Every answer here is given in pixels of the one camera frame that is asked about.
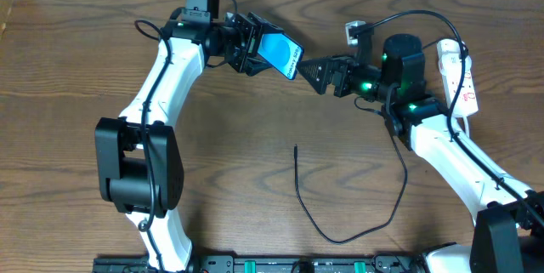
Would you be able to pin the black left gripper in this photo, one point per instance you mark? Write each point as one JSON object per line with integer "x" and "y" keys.
{"x": 245, "y": 44}

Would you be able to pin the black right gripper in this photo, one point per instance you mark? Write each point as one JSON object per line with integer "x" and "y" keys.
{"x": 337, "y": 76}

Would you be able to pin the blue Galaxy smartphone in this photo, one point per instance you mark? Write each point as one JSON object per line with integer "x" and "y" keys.
{"x": 282, "y": 53}

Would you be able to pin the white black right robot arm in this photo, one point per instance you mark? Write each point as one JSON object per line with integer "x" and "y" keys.
{"x": 507, "y": 213}

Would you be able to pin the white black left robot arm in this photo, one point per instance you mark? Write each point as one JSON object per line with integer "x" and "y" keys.
{"x": 139, "y": 165}

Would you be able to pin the white USB charger adapter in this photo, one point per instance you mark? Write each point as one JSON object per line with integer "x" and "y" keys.
{"x": 449, "y": 54}

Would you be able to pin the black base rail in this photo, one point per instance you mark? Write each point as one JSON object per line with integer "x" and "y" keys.
{"x": 263, "y": 264}

